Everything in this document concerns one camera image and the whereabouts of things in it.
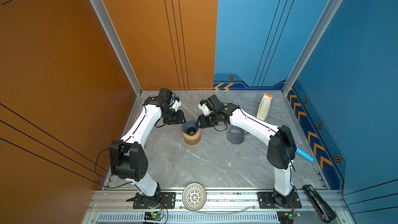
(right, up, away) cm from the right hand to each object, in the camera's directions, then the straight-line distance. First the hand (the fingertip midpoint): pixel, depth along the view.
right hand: (197, 124), depth 84 cm
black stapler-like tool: (+60, -38, -13) cm, 72 cm away
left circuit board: (-20, -40, -13) cm, 47 cm away
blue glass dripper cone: (-4, -2, +3) cm, 6 cm away
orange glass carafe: (-3, -12, +9) cm, 15 cm away
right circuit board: (+42, -41, -14) cm, 60 cm away
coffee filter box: (+44, +10, +18) cm, 48 cm away
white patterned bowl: (-1, -33, -10) cm, 35 cm away
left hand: (-8, +3, 0) cm, 9 cm away
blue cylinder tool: (+60, -17, +3) cm, 63 cm away
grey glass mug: (+22, -6, +2) cm, 23 cm away
